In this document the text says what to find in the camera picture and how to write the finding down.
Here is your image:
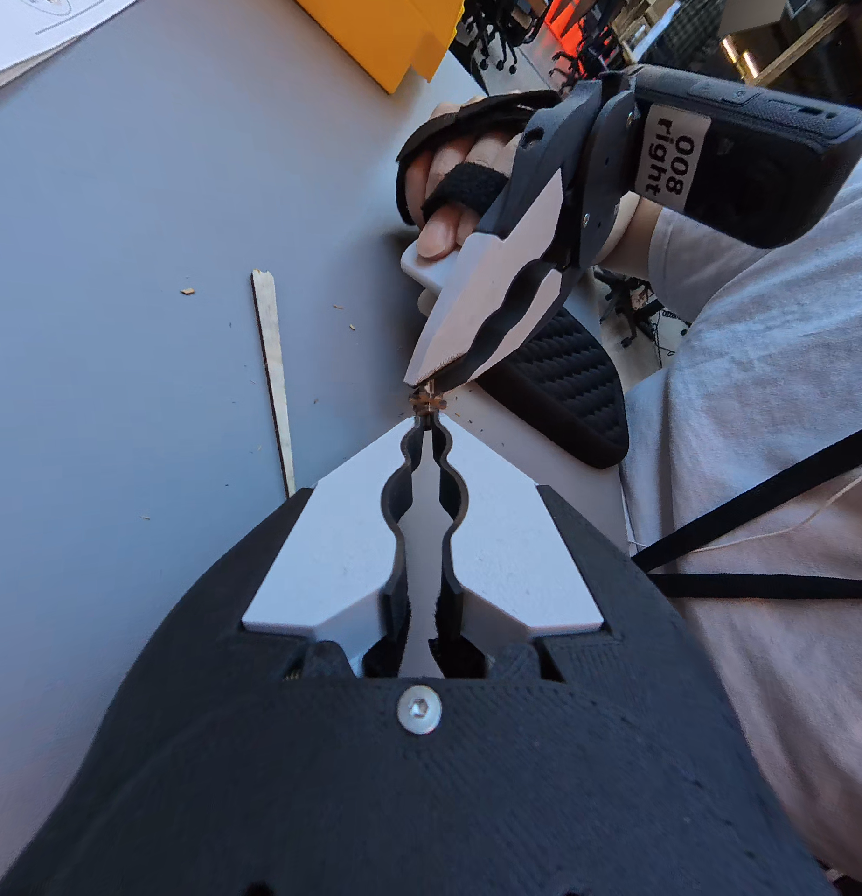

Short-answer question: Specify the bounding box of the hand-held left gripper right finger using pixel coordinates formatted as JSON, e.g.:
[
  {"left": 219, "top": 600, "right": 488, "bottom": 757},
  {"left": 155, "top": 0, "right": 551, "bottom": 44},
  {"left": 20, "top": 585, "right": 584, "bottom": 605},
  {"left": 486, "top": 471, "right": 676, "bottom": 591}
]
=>
[{"left": 428, "top": 413, "right": 605, "bottom": 679}]

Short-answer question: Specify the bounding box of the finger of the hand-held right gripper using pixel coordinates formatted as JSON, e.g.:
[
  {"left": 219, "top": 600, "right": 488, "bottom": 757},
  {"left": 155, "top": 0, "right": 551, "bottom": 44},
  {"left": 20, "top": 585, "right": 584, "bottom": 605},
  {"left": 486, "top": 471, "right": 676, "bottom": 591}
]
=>
[
  {"left": 431, "top": 262, "right": 584, "bottom": 389},
  {"left": 403, "top": 168, "right": 566, "bottom": 387}
]

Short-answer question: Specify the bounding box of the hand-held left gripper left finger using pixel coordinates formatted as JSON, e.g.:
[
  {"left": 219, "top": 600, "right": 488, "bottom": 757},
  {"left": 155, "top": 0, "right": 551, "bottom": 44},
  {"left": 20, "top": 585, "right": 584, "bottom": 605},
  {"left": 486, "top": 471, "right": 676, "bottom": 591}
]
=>
[{"left": 242, "top": 418, "right": 426, "bottom": 679}]

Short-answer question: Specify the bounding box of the small wooden model part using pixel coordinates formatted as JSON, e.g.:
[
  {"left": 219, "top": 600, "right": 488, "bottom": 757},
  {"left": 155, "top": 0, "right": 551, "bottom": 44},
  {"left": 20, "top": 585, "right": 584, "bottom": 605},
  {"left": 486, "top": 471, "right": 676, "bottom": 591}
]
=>
[{"left": 408, "top": 388, "right": 449, "bottom": 431}]

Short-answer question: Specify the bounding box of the person's right hand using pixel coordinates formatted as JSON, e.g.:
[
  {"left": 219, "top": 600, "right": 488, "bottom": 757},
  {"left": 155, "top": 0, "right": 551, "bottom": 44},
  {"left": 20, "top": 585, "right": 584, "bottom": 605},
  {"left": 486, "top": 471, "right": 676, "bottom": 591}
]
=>
[{"left": 405, "top": 101, "right": 526, "bottom": 261}]

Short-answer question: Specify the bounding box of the black quilted wrist rest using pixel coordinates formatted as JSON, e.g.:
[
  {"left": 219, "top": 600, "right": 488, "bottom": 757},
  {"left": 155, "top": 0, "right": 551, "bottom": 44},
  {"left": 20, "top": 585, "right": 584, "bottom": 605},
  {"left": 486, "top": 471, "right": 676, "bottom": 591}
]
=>
[{"left": 473, "top": 308, "right": 631, "bottom": 470}]

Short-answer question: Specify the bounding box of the thin wooden stick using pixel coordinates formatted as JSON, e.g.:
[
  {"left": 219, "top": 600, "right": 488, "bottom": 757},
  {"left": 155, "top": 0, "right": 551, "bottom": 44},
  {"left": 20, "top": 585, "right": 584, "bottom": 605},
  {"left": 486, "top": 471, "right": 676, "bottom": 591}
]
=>
[{"left": 250, "top": 269, "right": 297, "bottom": 499}]

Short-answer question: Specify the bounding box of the person's white shirt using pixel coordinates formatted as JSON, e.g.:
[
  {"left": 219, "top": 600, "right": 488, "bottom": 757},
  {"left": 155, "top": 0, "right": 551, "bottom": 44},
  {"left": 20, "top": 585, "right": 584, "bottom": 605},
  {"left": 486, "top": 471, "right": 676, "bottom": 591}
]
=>
[{"left": 620, "top": 150, "right": 862, "bottom": 890}]

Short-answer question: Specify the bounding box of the yellow plastic bin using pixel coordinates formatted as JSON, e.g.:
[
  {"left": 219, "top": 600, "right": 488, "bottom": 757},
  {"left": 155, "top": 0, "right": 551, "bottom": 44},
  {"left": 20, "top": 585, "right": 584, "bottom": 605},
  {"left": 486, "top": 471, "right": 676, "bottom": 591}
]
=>
[{"left": 294, "top": 0, "right": 467, "bottom": 95}]

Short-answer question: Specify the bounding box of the model instruction booklet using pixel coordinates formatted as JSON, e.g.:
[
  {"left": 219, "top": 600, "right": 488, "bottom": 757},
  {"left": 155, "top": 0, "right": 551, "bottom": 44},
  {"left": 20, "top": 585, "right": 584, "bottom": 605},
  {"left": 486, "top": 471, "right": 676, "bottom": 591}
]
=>
[{"left": 0, "top": 0, "right": 138, "bottom": 99}]

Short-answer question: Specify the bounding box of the black harness strap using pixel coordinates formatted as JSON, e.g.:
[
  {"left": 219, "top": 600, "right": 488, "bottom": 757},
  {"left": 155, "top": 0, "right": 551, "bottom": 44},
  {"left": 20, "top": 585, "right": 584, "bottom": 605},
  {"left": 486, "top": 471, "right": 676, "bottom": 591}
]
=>
[{"left": 630, "top": 420, "right": 862, "bottom": 602}]

